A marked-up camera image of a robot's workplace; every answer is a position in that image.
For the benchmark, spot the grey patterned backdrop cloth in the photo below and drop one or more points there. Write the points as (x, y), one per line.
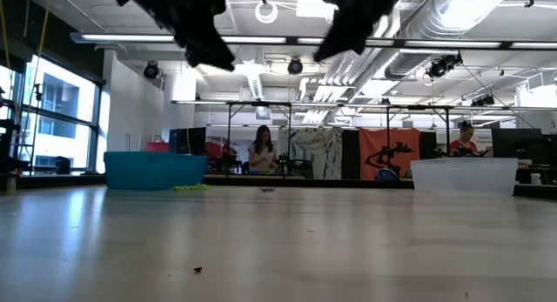
(317, 149)

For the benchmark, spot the black ceiling fixture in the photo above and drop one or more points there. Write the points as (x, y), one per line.
(483, 101)

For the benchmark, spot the black shelving stand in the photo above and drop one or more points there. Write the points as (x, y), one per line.
(6, 158)

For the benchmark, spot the red storage bin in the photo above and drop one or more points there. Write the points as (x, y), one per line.
(157, 146)

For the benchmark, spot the black background robot arm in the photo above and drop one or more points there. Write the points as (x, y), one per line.
(385, 156)
(289, 165)

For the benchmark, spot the black bar with light strips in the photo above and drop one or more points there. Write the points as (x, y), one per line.
(130, 38)

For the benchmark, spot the teal plastic bin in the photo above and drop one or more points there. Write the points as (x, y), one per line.
(152, 171)

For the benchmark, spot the silver ribbed ceiling duct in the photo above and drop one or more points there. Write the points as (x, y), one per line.
(418, 60)

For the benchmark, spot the white printed sign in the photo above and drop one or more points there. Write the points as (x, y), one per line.
(488, 138)

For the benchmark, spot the black ceiling spotlight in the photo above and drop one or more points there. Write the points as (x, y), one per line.
(295, 66)
(151, 70)

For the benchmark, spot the small white cup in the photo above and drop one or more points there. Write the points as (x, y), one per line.
(536, 179)

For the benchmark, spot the white square ceiling duct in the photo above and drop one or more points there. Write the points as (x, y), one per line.
(257, 82)

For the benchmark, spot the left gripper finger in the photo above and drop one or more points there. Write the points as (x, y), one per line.
(215, 47)
(204, 58)

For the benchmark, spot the purple plastic spider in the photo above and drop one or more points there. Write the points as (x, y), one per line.
(266, 189)

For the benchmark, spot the black backdrop panel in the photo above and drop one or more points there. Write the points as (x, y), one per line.
(350, 154)

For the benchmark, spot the black box by window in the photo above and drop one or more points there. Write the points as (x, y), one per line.
(63, 165)

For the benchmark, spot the blue white rounded object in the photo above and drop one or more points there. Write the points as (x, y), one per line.
(386, 175)

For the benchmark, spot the dark blue bag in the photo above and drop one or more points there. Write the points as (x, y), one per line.
(244, 168)

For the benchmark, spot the large window black frame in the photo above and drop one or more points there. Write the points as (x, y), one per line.
(65, 119)

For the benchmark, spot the red cloth object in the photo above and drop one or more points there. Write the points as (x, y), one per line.
(217, 149)

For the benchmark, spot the black ceiling camera cluster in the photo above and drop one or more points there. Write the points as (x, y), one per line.
(444, 65)

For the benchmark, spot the small beige cup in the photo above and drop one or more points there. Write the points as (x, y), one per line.
(11, 183)

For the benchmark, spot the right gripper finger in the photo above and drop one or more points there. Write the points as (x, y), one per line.
(359, 38)
(333, 43)

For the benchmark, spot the green plastic spider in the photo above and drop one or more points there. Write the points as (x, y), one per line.
(191, 187)

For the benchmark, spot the black computer monitor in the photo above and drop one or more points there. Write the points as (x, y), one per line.
(518, 145)
(187, 141)

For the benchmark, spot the clear plastic bin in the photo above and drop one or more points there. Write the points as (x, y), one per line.
(463, 176)

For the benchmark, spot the orange backdrop cloth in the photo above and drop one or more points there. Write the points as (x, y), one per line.
(374, 138)

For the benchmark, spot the person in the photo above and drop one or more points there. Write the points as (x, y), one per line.
(262, 156)
(463, 144)

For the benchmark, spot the black background rig frame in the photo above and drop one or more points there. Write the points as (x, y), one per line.
(447, 132)
(229, 136)

